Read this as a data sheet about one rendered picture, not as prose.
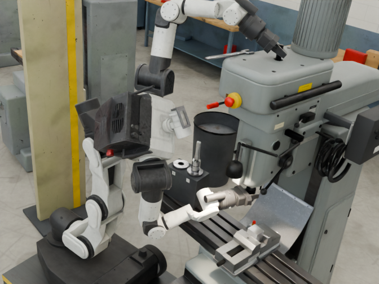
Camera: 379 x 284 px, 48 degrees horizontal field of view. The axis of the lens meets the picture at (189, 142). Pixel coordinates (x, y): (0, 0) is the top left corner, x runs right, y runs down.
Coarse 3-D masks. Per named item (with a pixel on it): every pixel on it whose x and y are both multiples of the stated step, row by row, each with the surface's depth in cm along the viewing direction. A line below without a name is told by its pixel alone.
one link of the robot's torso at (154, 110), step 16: (128, 96) 164; (144, 96) 174; (160, 96) 180; (96, 112) 185; (112, 112) 168; (128, 112) 163; (144, 112) 168; (160, 112) 175; (96, 128) 182; (112, 128) 166; (128, 128) 161; (144, 128) 167; (160, 128) 173; (96, 144) 179; (112, 144) 166; (128, 144) 167; (144, 144) 166; (160, 144) 172; (144, 160) 172; (160, 160) 174
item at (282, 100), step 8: (312, 88) 168; (320, 88) 170; (328, 88) 173; (336, 88) 178; (288, 96) 158; (296, 96) 160; (304, 96) 162; (312, 96) 167; (272, 104) 153; (280, 104) 154; (288, 104) 157
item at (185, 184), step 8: (176, 160) 241; (176, 168) 235; (184, 168) 235; (200, 168) 235; (176, 176) 235; (184, 176) 231; (192, 176) 230; (200, 176) 231; (208, 176) 235; (176, 184) 237; (184, 184) 233; (192, 184) 229; (200, 184) 231; (168, 192) 244; (176, 192) 239; (184, 192) 235; (192, 192) 231; (184, 200) 237; (192, 200) 233
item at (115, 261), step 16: (64, 208) 251; (64, 224) 242; (48, 240) 250; (112, 240) 258; (48, 256) 242; (64, 256) 243; (96, 256) 245; (112, 256) 247; (128, 256) 247; (144, 256) 243; (48, 272) 237; (64, 272) 233; (80, 272) 234; (96, 272) 235; (112, 272) 233; (128, 272) 235; (144, 272) 238
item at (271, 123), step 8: (304, 104) 175; (312, 104) 180; (232, 112) 178; (240, 112) 175; (248, 112) 172; (280, 112) 165; (288, 112) 169; (296, 112) 173; (304, 112) 177; (248, 120) 173; (256, 120) 170; (264, 120) 167; (272, 120) 164; (280, 120) 167; (288, 120) 171; (296, 120) 176; (264, 128) 168; (272, 128) 166; (280, 128) 170
